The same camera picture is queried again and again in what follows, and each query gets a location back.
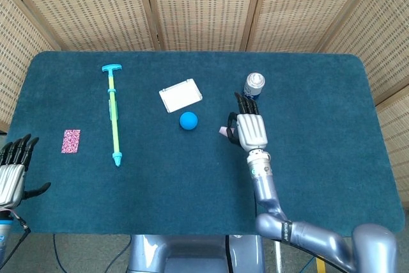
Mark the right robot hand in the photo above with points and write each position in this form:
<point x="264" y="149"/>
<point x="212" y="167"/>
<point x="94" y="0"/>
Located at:
<point x="252" y="132"/>

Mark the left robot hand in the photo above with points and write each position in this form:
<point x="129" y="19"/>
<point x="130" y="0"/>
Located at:
<point x="11" y="183"/>

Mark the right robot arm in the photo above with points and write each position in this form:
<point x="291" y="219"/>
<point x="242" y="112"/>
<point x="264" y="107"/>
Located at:
<point x="303" y="218"/>

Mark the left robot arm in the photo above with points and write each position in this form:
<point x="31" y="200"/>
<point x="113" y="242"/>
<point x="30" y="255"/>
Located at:
<point x="4" y="234"/>

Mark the silver and blue drink can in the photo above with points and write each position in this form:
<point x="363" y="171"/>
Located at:
<point x="254" y="85"/>

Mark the blue ball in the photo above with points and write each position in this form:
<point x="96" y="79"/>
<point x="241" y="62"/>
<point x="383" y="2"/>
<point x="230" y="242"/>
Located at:
<point x="188" y="121"/>

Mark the white rectangular card case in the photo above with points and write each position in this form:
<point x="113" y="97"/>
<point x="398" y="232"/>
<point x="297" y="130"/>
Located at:
<point x="181" y="95"/>

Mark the dark teal table mat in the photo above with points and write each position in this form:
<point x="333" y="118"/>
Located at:
<point x="128" y="190"/>

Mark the green and teal toy pump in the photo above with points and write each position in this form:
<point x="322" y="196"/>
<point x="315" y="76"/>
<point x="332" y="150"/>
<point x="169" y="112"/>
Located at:
<point x="114" y="113"/>

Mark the grey robot torso base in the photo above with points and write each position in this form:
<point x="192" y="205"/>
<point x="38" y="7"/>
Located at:
<point x="191" y="254"/>

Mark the woven bamboo folding screen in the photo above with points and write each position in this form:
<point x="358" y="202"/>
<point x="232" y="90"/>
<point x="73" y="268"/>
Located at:
<point x="204" y="4"/>

